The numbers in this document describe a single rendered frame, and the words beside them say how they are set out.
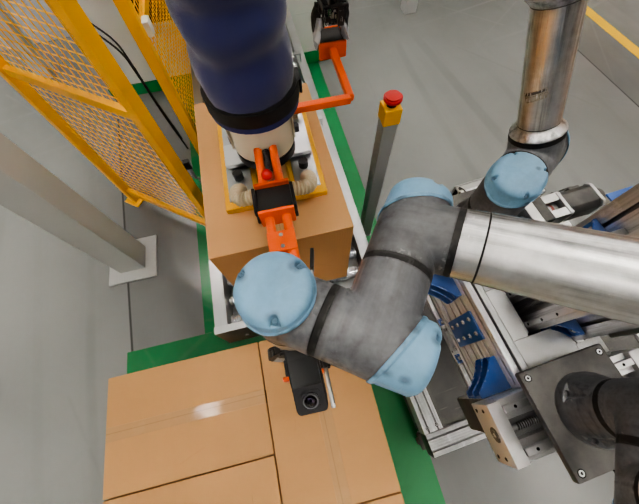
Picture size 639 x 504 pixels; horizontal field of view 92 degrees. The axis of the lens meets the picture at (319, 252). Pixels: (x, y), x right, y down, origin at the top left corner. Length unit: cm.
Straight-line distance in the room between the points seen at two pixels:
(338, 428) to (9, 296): 222
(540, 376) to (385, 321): 67
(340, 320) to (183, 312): 183
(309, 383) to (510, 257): 30
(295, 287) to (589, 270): 24
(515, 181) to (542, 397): 49
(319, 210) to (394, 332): 63
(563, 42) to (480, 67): 264
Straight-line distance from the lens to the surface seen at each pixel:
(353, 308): 28
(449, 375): 172
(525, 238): 33
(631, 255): 35
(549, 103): 85
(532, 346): 104
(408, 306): 30
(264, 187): 75
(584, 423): 90
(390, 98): 126
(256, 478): 133
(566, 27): 80
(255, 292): 27
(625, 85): 383
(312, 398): 47
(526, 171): 83
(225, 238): 88
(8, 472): 247
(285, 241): 67
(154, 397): 145
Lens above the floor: 182
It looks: 65 degrees down
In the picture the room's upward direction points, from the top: 5 degrees counter-clockwise
